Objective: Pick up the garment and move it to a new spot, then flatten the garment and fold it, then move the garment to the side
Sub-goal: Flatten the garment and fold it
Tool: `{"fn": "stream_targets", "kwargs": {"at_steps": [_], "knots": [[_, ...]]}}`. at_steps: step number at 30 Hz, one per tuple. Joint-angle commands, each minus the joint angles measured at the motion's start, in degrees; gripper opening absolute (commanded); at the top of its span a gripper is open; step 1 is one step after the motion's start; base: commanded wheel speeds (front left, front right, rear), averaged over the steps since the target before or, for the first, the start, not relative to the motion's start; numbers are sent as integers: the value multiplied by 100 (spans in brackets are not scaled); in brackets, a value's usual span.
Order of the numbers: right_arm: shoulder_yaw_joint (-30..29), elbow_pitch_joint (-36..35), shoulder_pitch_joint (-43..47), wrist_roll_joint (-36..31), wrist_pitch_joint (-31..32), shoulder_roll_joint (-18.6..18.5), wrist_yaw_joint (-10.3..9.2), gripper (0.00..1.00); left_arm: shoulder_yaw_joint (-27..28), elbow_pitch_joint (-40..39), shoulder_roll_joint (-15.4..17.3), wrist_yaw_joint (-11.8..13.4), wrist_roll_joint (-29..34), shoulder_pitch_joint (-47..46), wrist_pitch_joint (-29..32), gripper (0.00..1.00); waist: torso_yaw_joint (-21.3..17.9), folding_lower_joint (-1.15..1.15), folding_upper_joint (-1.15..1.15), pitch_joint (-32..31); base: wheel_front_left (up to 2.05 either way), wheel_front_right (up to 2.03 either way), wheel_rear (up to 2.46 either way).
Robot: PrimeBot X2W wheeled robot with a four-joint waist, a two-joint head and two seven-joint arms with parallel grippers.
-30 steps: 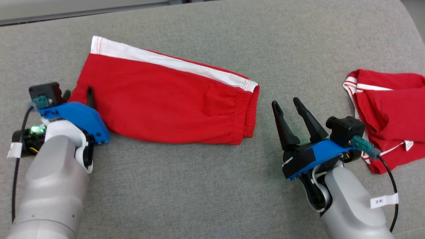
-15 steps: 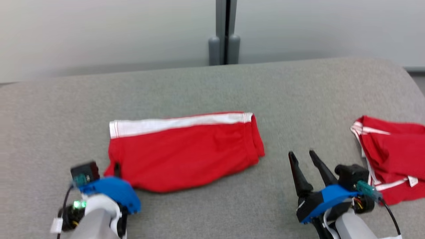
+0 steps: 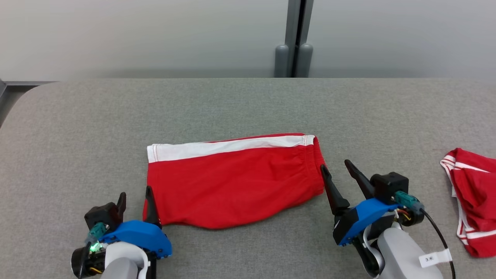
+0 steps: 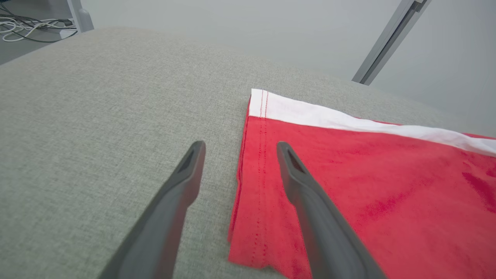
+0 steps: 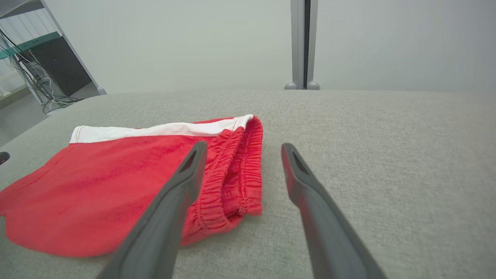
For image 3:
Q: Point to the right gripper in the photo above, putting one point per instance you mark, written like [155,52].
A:
[345,224]

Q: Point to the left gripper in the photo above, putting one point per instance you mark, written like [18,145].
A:
[87,263]

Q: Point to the red shorts with white band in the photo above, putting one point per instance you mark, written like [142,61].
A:
[232,182]

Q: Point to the red garment with thin white stripes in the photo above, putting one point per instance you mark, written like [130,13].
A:
[476,186]

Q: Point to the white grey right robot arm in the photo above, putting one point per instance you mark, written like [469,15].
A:
[403,255]

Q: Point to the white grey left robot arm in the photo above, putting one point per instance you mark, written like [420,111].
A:
[124,267]

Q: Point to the left wrist camera blue mount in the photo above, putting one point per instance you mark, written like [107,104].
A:
[135,236]

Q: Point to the wrist camera blue mount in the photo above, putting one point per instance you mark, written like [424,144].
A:
[368,211]
[135,236]

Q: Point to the right wrist camera blue mount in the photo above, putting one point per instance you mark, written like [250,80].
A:
[368,211]

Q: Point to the teal left camera connector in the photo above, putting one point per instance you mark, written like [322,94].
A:
[97,231]

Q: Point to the teal camera connector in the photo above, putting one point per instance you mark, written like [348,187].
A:
[97,231]
[407,200]

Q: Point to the teal right camera connector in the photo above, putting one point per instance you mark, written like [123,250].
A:
[407,200]

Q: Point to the grey cylindrical post foot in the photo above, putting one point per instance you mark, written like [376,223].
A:
[305,61]
[281,62]

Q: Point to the grey metal frame post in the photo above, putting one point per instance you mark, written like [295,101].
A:
[292,23]

